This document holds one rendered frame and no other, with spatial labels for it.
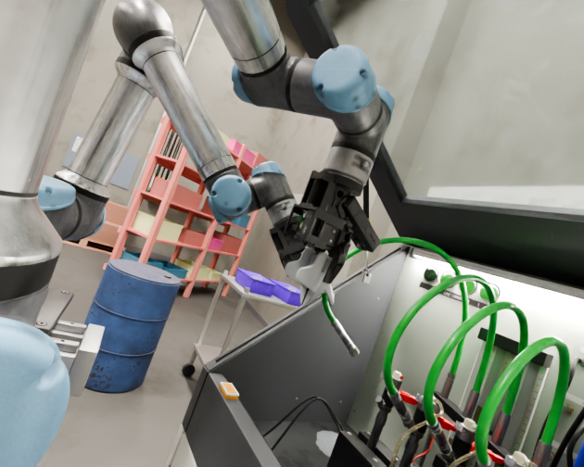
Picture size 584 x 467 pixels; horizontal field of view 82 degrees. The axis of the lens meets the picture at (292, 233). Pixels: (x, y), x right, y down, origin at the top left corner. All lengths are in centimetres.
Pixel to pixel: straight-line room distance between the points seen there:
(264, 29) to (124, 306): 216
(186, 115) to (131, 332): 197
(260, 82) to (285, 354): 72
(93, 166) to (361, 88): 61
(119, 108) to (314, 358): 82
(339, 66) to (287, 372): 81
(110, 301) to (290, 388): 166
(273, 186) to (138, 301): 178
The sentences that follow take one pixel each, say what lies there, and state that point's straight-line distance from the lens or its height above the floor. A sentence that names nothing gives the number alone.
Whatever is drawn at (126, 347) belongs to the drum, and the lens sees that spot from 255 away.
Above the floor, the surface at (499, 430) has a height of 113.
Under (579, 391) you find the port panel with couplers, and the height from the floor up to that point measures 124.
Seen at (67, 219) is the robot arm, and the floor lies 121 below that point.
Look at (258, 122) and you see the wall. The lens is 856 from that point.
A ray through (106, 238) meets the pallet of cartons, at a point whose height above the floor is 25.
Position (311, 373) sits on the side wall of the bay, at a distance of 109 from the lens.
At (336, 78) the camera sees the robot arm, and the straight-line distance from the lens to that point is 46.
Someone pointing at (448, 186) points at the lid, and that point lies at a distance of 97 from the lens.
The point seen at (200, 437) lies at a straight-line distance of 91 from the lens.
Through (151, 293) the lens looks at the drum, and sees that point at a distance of 243.
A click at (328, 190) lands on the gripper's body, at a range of 53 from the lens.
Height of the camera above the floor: 132
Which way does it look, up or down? 2 degrees up
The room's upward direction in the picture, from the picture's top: 21 degrees clockwise
